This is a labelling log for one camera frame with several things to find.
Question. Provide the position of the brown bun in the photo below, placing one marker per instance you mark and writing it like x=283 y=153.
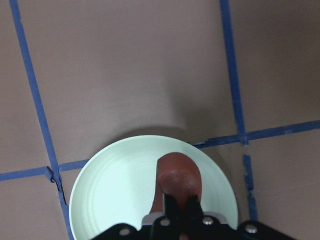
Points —
x=177 y=176

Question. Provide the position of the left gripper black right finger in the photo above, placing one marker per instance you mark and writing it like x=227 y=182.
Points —
x=205 y=225

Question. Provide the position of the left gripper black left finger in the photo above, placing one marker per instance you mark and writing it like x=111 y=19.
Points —
x=165 y=224

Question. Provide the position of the light green plate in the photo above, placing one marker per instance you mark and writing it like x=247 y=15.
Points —
x=117 y=185

